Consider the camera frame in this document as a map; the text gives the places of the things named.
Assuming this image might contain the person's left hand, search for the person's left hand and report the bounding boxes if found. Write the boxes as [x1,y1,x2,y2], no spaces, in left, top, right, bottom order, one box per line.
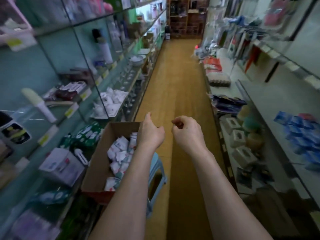
[136,112,166,153]

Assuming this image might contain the person's right hand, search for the person's right hand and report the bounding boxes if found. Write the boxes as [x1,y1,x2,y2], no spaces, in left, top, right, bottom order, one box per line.
[171,116,208,158]

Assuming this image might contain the pile of packets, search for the pile of packets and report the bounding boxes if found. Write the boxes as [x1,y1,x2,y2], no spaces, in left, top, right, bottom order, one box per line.
[104,131,139,192]

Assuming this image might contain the brown cardboard box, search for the brown cardboard box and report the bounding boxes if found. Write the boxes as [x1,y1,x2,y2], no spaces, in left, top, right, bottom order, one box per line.
[81,121,151,205]

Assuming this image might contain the metal store shelving unit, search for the metal store shelving unit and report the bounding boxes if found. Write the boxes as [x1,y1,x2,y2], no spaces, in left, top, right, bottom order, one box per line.
[200,0,320,240]

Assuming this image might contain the person's right forearm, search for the person's right forearm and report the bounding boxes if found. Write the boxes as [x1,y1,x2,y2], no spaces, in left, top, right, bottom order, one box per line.
[192,147,273,240]

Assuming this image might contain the person's left forearm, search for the person's left forearm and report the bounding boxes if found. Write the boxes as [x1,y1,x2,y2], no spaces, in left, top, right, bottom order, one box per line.
[90,145,156,240]

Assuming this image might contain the beige tissue box holder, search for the beige tissue box holder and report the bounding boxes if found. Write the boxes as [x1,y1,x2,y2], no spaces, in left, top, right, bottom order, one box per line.
[230,129,247,148]
[220,116,242,134]
[232,145,258,168]

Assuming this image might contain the red white packaged box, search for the red white packaged box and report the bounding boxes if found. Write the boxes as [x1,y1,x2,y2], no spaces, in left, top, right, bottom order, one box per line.
[55,81,88,101]

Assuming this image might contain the white printed box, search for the white printed box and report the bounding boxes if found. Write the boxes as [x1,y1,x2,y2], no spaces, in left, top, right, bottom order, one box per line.
[39,147,86,187]

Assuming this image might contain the slim green white box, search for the slim green white box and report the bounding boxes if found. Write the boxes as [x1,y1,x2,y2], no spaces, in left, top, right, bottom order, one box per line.
[27,190,71,206]

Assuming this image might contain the blue plastic stool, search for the blue plastic stool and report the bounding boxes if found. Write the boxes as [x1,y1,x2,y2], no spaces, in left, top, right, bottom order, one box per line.
[146,152,167,218]

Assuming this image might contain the dark plastic bags bundle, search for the dark plastic bags bundle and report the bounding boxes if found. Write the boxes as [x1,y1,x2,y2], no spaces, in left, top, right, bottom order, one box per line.
[210,94,247,115]

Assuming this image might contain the white ceramic tea set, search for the white ceramic tea set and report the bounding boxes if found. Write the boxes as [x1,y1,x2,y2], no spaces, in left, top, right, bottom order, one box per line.
[92,87,129,119]

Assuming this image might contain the beige round container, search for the beige round container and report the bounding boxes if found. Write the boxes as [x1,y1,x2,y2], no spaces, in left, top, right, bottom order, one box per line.
[246,132,265,150]
[237,104,253,123]

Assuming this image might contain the green round container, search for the green round container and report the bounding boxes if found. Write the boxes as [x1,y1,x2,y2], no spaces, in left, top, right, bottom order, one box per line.
[242,116,262,132]

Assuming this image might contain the white textured pack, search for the white textured pack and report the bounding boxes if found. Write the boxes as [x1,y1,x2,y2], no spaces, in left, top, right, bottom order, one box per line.
[207,71,232,87]

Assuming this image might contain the green bulb boxes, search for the green bulb boxes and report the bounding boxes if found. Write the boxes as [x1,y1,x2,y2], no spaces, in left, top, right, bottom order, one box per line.
[60,122,103,149]

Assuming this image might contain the white tube lamp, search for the white tube lamp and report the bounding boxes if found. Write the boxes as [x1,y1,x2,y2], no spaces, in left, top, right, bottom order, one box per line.
[74,148,89,166]

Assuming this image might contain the red mesh bag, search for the red mesh bag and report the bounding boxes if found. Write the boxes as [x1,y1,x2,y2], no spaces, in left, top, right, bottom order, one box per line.
[204,57,223,72]

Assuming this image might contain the stack of white bowls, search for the stack of white bowls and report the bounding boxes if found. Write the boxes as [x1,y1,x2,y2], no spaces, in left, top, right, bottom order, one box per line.
[129,55,146,66]

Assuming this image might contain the white thermos flask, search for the white thermos flask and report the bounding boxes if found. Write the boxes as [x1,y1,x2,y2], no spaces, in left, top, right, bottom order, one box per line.
[98,41,114,65]

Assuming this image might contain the blue packaged goods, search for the blue packaged goods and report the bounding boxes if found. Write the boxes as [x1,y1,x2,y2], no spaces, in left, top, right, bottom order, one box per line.
[274,111,320,170]

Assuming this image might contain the black cap white bottle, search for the black cap white bottle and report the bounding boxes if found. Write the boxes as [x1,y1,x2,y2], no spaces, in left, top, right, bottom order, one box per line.
[0,111,32,145]

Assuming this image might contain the hanging packaged goods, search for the hanging packaged goods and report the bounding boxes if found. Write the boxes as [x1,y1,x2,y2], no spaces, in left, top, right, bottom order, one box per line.
[220,0,291,53]

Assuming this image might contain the row of toiletry bottles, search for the row of toiletry bottles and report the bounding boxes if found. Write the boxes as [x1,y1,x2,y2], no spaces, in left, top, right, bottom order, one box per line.
[65,0,115,22]

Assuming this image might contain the clear wrapped purple items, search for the clear wrapped purple items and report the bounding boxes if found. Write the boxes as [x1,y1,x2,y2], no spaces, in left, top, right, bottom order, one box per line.
[10,207,61,240]

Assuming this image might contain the large brown carton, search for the large brown carton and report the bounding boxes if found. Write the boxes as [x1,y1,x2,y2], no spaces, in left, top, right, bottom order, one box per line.
[0,140,16,188]

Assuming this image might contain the yellow white price card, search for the yellow white price card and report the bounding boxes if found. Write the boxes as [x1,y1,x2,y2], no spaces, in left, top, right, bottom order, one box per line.
[0,32,37,52]

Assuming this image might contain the pink framed panel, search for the pink framed panel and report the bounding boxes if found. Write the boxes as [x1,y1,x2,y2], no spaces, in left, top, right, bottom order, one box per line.
[0,0,33,45]

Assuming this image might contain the wooden handled brush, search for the wooden handled brush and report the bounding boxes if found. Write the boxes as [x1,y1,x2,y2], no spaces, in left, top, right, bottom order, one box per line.
[45,100,76,108]

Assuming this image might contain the cream brush white handle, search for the cream brush white handle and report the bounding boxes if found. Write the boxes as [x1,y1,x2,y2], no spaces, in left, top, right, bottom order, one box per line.
[21,87,58,123]

